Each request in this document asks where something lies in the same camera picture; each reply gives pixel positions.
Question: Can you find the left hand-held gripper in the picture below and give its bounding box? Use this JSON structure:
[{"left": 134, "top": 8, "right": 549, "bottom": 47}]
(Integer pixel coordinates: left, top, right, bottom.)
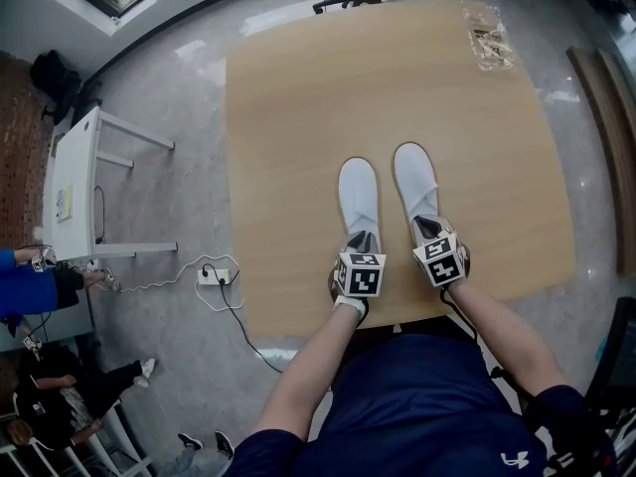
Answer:
[{"left": 333, "top": 230, "right": 388, "bottom": 298}]

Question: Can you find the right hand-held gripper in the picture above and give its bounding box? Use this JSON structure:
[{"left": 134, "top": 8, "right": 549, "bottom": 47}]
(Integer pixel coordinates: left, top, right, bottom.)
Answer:
[{"left": 410, "top": 215, "right": 471, "bottom": 288}]

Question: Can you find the white slipper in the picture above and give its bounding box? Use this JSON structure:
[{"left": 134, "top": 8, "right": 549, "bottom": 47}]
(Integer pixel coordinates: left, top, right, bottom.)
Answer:
[
  {"left": 393, "top": 141, "right": 456, "bottom": 245},
  {"left": 337, "top": 156, "right": 383, "bottom": 255}
]

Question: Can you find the person's right forearm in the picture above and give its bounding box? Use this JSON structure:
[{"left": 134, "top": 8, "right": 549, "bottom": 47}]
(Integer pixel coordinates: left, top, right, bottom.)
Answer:
[{"left": 441, "top": 276, "right": 568, "bottom": 402}]

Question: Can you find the person's left forearm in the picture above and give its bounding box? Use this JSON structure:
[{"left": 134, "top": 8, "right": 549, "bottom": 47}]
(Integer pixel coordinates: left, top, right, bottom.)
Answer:
[{"left": 251, "top": 305, "right": 367, "bottom": 441}]

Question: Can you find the wooden table with white legs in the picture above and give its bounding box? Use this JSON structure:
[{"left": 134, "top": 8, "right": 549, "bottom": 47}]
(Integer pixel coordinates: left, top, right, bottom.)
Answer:
[{"left": 224, "top": 0, "right": 578, "bottom": 340}]

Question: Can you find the white power strip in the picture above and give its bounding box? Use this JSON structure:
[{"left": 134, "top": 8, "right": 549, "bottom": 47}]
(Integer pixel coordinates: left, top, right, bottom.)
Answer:
[{"left": 197, "top": 266, "right": 233, "bottom": 286}]

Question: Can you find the person's navy shirt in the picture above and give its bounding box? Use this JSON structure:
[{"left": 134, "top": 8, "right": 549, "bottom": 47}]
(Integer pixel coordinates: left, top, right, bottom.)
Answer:
[{"left": 222, "top": 333, "right": 620, "bottom": 477}]

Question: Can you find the clear plastic bag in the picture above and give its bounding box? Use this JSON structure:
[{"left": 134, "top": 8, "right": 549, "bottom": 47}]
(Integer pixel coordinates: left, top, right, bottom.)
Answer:
[{"left": 462, "top": 3, "right": 517, "bottom": 73}]

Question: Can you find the wooden bench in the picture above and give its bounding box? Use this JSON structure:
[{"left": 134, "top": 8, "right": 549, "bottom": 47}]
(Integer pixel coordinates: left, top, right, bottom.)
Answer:
[{"left": 565, "top": 46, "right": 636, "bottom": 277}]

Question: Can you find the black monitor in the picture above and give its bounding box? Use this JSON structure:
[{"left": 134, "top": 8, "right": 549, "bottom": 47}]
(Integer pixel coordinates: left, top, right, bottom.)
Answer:
[{"left": 585, "top": 295, "right": 636, "bottom": 411}]

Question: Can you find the white desk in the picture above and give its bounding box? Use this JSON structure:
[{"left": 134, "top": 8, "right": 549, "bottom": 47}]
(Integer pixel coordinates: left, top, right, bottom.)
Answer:
[{"left": 42, "top": 105, "right": 179, "bottom": 262}]

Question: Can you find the yellow green booklet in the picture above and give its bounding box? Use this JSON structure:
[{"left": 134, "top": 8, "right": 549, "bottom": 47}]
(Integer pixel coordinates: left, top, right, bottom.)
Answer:
[{"left": 55, "top": 182, "right": 75, "bottom": 225}]

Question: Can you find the white shelf rack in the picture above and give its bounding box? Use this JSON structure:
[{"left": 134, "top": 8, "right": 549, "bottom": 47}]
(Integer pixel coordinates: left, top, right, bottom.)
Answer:
[{"left": 0, "top": 399, "right": 155, "bottom": 477}]

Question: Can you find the black backpack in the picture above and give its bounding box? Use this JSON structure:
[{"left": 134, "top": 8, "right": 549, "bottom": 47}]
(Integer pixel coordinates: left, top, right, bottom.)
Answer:
[{"left": 29, "top": 50, "right": 103, "bottom": 126}]

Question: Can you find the white wrist strap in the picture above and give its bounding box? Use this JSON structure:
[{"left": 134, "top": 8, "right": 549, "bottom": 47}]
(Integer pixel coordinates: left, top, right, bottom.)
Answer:
[{"left": 333, "top": 294, "right": 370, "bottom": 320}]

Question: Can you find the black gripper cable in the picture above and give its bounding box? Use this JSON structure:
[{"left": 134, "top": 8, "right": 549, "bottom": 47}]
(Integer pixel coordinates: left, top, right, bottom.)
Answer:
[{"left": 439, "top": 287, "right": 482, "bottom": 355}]

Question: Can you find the long black cable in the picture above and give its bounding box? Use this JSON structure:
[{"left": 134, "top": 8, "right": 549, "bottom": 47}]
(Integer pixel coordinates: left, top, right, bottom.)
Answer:
[{"left": 218, "top": 278, "right": 285, "bottom": 373}]

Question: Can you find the white cable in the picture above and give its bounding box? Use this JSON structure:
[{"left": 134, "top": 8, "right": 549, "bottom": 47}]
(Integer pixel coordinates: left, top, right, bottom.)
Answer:
[{"left": 118, "top": 253, "right": 247, "bottom": 312}]

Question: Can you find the black charger cable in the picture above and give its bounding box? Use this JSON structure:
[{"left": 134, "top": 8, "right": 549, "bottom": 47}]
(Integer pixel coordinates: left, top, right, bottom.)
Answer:
[{"left": 92, "top": 185, "right": 107, "bottom": 245}]

